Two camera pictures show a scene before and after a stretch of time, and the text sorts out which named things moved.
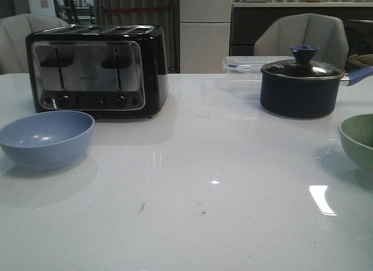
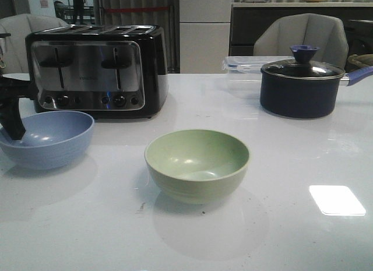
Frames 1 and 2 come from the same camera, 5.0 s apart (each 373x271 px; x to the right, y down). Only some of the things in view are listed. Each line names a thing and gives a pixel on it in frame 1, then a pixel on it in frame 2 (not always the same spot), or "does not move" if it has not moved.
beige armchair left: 14,30 does not move
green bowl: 356,133 -> 197,166
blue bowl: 50,140 does not move
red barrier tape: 120,9 does not move
